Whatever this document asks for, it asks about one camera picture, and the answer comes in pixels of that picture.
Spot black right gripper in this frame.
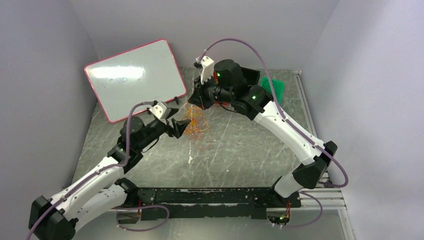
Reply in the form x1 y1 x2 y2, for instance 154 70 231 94
188 73 234 111

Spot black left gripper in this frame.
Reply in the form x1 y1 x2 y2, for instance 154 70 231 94
136 108 191 150

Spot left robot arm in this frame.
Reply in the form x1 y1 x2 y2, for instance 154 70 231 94
26 102 191 240

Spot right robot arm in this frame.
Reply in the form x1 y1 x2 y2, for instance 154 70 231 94
188 57 338 207

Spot red plastic bin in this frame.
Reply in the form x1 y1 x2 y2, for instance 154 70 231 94
212 70 233 105

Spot black plastic bin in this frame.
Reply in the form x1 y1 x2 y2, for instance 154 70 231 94
241 67 261 86

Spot pink framed whiteboard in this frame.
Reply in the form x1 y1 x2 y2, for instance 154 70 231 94
84 38 188 123

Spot green plastic bin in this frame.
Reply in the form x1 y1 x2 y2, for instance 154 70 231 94
259 76 285 105

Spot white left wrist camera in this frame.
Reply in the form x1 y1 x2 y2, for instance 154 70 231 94
147 101 171 125

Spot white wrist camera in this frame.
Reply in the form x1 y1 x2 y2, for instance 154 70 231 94
147 101 171 125
194 56 215 85

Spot orange yellow tangled cables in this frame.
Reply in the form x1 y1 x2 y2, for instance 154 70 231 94
183 102 214 151

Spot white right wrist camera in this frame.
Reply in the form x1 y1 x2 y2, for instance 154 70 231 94
194 56 215 85

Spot aluminium rail frame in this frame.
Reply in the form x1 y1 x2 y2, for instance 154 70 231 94
44 70 357 240

